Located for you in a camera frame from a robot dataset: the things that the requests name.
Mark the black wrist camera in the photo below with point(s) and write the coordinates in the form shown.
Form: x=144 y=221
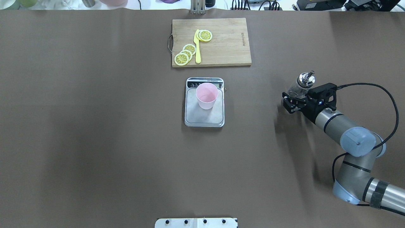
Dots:
x=323 y=97

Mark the lemon slice front left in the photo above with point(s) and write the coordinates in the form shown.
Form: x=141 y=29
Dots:
x=206 y=35

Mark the pink cup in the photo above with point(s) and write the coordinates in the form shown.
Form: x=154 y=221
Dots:
x=206 y=94

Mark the lemon slice lower right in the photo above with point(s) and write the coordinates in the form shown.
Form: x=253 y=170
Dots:
x=190 y=47

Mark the digital kitchen scale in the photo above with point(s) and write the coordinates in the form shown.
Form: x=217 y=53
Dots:
x=194 y=115

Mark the yellow plastic knife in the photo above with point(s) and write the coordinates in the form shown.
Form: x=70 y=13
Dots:
x=198 y=53

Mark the lemon slice behind left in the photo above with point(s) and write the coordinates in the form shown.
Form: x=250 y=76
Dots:
x=197 y=35

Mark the bamboo cutting board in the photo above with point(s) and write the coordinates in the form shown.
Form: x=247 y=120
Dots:
x=229 y=45

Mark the lemon slice middle right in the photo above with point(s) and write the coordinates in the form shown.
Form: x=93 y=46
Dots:
x=188 y=53

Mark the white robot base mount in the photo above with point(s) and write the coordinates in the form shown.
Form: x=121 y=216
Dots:
x=196 y=223

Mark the black water bottle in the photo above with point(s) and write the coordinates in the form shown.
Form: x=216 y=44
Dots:
x=210 y=3

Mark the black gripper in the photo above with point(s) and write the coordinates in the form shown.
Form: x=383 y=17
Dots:
x=309 y=110

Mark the glass sauce bottle metal spout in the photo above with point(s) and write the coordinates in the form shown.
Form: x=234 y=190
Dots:
x=303 y=83

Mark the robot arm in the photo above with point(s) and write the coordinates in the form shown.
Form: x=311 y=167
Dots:
x=353 y=183

